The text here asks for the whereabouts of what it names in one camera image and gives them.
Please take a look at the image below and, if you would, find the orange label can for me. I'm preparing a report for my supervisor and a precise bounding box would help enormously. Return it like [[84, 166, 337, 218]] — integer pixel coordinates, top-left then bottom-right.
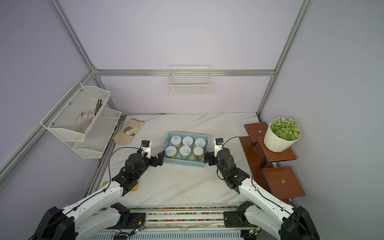
[[165, 146, 178, 159]]

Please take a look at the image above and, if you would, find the upside-down orange can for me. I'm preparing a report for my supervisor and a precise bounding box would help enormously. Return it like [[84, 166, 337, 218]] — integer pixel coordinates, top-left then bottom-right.
[[193, 146, 204, 161]]

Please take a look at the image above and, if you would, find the yellow label can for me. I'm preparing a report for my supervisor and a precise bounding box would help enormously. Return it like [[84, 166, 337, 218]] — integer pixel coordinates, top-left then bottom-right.
[[195, 138, 207, 149]]

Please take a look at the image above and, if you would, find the pink label can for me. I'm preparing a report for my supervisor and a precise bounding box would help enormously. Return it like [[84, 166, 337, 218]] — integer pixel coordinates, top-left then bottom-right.
[[170, 135, 183, 149], [182, 136, 194, 148]]

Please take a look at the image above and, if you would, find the light blue plastic basket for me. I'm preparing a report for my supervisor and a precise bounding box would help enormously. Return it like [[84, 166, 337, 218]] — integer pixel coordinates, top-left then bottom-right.
[[164, 132, 210, 168]]

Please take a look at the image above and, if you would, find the green label can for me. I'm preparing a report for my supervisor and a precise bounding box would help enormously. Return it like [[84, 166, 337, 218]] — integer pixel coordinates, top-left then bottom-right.
[[179, 146, 192, 160]]

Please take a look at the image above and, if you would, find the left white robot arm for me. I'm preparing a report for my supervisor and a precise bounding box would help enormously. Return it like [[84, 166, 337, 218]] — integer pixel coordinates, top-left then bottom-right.
[[30, 149, 165, 240]]

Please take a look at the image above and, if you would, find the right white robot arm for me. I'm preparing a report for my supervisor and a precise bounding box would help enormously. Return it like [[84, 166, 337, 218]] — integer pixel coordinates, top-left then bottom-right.
[[204, 148, 320, 240]]

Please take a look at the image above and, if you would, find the beige work glove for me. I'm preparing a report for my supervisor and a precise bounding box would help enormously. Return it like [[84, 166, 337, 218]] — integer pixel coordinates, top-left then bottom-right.
[[114, 118, 145, 147]]

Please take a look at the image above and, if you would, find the yellow plastic scoop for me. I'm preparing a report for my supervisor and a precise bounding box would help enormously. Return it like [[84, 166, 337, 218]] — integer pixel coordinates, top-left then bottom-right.
[[102, 182, 138, 192]]

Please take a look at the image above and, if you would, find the brown wooden step shelf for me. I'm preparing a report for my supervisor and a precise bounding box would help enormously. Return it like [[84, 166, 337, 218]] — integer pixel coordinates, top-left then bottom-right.
[[240, 122, 306, 204]]

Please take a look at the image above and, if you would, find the white pot green plant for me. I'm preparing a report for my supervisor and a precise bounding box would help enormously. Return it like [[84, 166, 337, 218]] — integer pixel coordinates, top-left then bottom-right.
[[264, 118, 301, 153]]

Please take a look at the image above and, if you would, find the clear plastic bag in shelf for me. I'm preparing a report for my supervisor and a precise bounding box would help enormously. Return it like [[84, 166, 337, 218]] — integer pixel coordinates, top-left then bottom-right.
[[75, 109, 96, 134]]

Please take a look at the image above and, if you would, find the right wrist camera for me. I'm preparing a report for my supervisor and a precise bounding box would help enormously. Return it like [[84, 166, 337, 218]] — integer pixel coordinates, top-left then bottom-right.
[[214, 138, 224, 157]]

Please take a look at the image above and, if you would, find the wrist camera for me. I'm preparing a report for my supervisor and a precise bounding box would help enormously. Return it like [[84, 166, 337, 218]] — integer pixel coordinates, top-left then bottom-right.
[[214, 138, 224, 157], [141, 140, 151, 159]]

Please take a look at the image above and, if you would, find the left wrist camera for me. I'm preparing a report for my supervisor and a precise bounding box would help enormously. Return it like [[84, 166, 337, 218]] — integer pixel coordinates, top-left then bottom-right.
[[141, 140, 151, 159]]

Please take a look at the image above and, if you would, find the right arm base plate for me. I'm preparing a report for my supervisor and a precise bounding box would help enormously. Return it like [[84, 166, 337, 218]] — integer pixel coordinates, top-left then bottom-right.
[[223, 212, 252, 228]]

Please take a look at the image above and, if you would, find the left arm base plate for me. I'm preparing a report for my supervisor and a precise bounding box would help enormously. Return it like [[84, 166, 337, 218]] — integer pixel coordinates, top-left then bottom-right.
[[113, 213, 146, 230]]

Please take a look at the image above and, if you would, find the white wire wall shelf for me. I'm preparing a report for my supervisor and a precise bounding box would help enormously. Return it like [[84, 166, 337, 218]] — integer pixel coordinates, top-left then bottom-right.
[[41, 82, 121, 159]]

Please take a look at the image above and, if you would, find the white wire wall basket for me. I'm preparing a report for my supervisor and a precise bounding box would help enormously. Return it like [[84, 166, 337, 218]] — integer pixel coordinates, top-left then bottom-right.
[[167, 65, 212, 97]]

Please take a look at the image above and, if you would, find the aluminium frame rail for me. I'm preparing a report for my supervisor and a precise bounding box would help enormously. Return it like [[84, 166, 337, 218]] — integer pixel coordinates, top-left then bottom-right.
[[94, 70, 275, 77]]

